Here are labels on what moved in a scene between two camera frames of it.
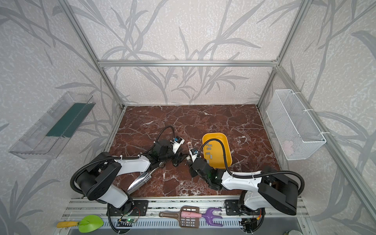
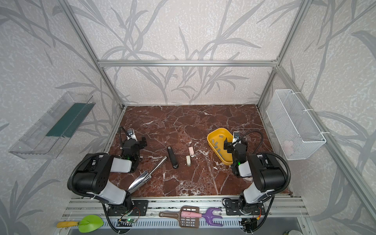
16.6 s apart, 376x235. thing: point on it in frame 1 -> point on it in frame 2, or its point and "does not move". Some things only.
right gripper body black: x=195 y=164 -> x=232 y=147
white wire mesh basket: x=297 y=135 does not move
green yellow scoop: x=86 y=224 does not move
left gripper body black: x=169 y=155 -> x=134 y=144
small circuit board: x=131 y=220 does not move
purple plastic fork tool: x=209 y=216 does not move
